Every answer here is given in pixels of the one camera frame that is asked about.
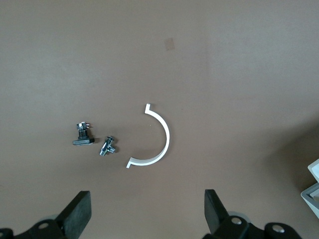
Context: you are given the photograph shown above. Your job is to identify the white half ring clamp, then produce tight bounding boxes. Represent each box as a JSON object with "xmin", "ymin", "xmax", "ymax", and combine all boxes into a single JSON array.
[{"xmin": 123, "ymin": 103, "xmax": 171, "ymax": 169}]

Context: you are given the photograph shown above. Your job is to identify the white plastic drawer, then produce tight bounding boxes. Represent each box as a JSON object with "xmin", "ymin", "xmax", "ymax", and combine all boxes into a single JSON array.
[{"xmin": 307, "ymin": 157, "xmax": 319, "ymax": 181}]

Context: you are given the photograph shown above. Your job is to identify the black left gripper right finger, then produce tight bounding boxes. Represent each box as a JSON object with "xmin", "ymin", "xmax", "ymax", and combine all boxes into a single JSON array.
[{"xmin": 202, "ymin": 189, "xmax": 250, "ymax": 239}]

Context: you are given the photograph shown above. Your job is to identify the black flat-head switch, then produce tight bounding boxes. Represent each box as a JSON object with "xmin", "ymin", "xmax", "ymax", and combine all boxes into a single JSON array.
[{"xmin": 72, "ymin": 120, "xmax": 96, "ymax": 147}]

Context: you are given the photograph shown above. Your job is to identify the small metal fitting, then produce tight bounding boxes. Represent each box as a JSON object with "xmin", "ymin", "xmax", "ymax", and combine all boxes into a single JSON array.
[{"xmin": 99, "ymin": 135, "xmax": 118, "ymax": 158}]

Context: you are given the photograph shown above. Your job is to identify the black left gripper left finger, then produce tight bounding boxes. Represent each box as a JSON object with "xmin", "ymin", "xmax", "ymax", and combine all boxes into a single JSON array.
[{"xmin": 14, "ymin": 190, "xmax": 93, "ymax": 239}]

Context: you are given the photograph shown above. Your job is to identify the grey divided plastic bin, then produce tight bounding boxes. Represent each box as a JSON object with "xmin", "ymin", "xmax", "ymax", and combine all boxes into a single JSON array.
[{"xmin": 300, "ymin": 182, "xmax": 319, "ymax": 220}]

